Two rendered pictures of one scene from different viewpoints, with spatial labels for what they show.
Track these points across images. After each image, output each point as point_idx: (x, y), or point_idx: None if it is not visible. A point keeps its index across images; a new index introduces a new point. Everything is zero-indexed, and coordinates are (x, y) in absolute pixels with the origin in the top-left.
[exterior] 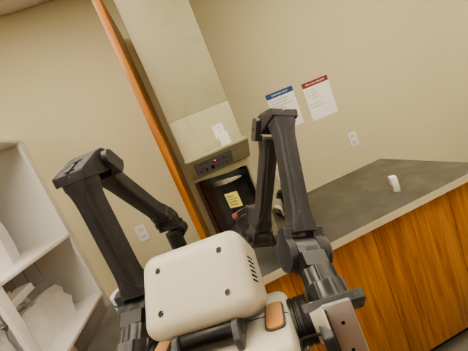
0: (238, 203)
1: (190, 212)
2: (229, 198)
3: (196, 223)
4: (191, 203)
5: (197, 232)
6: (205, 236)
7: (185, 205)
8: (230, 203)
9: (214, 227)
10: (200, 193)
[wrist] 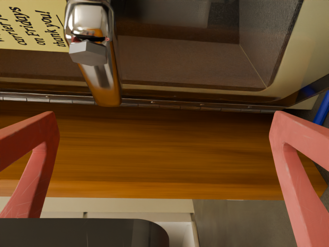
0: (38, 8)
1: (47, 192)
2: (3, 36)
3: (99, 191)
4: (26, 155)
5: (136, 198)
6: (168, 185)
7: (11, 196)
8: (50, 42)
9: (171, 108)
10: (8, 97)
